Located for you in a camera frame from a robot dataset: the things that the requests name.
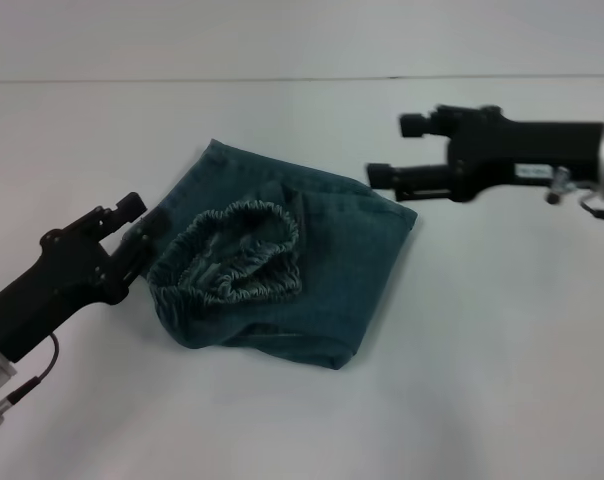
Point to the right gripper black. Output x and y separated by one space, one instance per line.
522 150

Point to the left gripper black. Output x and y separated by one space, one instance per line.
47 290

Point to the blue denim shorts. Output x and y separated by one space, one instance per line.
322 280

